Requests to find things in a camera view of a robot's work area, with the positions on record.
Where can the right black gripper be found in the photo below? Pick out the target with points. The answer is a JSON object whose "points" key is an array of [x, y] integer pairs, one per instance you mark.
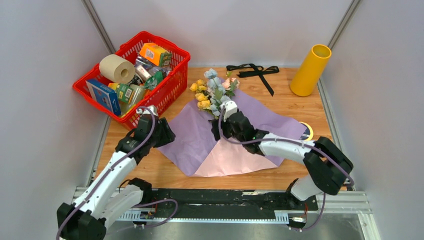
{"points": [[215, 129]]}

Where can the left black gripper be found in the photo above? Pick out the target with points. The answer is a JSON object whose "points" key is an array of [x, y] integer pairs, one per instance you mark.
{"points": [[168, 135]]}

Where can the purple wrapping paper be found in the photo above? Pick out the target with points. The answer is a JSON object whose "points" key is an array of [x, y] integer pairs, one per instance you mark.
{"points": [[194, 139]]}

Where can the artificial flower bunch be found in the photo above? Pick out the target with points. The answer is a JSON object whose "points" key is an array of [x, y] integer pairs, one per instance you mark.
{"points": [[213, 91]]}

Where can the black ribbon gold lettering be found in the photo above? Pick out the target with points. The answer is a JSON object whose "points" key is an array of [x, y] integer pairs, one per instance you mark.
{"points": [[255, 71]]}

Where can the pink wrapping paper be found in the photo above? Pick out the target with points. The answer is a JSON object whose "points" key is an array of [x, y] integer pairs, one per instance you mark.
{"points": [[226, 159]]}

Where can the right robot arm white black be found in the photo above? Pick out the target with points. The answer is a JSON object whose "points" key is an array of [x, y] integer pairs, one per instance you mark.
{"points": [[327, 166]]}

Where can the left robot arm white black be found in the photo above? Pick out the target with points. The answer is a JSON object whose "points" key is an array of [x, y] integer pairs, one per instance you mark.
{"points": [[95, 210]]}

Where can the yellow cylindrical vase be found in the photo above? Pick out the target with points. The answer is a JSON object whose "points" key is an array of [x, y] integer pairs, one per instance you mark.
{"points": [[306, 78]]}

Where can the clear plastic bottle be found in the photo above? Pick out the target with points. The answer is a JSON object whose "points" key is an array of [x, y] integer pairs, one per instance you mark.
{"points": [[138, 93]]}

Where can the green snack bag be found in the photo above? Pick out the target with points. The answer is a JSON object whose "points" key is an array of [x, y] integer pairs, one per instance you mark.
{"points": [[152, 82]]}

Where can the green yellow packet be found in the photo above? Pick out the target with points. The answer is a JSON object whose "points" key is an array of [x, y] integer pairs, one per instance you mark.
{"points": [[124, 92]]}

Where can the red plastic shopping basket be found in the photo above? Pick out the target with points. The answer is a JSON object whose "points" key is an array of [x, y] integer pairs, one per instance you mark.
{"points": [[162, 96]]}

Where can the silver wrapped package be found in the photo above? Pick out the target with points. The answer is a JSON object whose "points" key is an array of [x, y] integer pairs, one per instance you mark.
{"points": [[146, 69]]}

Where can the blue box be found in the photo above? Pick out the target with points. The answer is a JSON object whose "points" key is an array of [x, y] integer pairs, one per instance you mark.
{"points": [[104, 95]]}

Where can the yellow tape roll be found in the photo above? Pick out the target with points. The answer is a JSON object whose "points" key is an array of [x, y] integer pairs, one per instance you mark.
{"points": [[308, 133]]}

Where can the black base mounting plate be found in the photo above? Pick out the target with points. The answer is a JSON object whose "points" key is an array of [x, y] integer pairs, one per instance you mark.
{"points": [[224, 204]]}

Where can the orange green box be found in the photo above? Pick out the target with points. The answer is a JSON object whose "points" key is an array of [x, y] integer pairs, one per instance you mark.
{"points": [[156, 54]]}

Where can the brown toilet paper roll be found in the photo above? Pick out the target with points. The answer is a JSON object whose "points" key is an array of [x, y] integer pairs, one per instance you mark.
{"points": [[117, 69]]}

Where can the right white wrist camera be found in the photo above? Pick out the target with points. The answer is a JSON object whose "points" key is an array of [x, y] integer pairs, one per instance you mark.
{"points": [[228, 108]]}

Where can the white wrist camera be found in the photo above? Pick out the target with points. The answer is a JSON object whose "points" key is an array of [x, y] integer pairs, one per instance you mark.
{"points": [[147, 110], [228, 108]]}

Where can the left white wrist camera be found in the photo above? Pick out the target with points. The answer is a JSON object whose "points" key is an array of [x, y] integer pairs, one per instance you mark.
{"points": [[147, 110]]}

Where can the aluminium frame rail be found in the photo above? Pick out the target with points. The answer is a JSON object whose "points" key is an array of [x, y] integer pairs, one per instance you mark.
{"points": [[346, 202]]}

